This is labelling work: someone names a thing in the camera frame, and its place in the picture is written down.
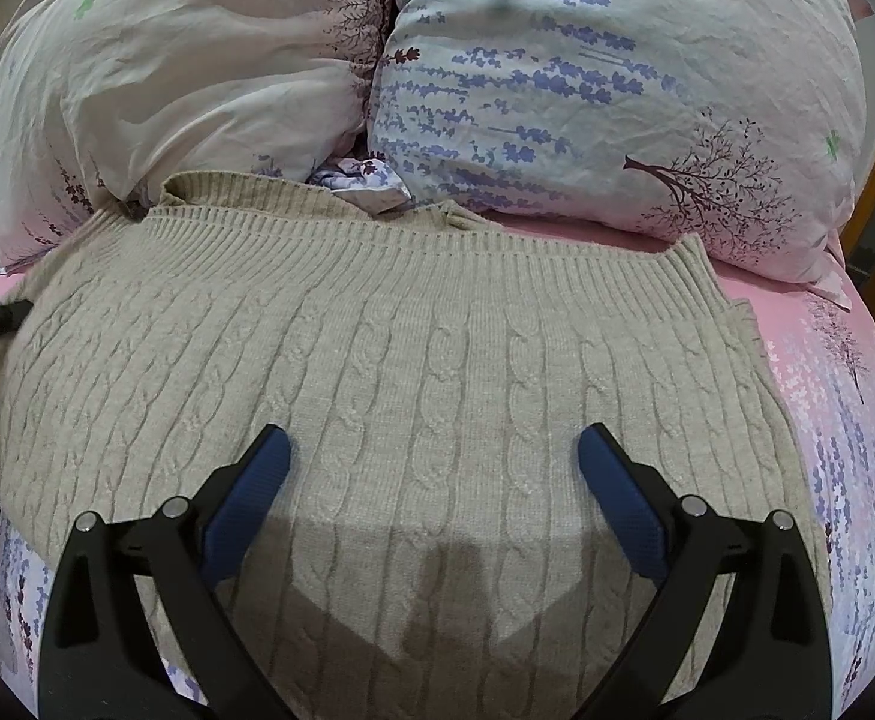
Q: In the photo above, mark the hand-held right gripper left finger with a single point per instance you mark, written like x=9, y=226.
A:
x=250, y=495

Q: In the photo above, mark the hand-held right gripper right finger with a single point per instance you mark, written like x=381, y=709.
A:
x=621, y=499

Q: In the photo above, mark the pink floral bed sheet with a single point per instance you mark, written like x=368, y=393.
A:
x=857, y=427

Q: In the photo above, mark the pink floral pillow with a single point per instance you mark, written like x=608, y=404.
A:
x=182, y=67

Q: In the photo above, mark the tree print floral pillow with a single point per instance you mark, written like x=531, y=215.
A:
x=617, y=90

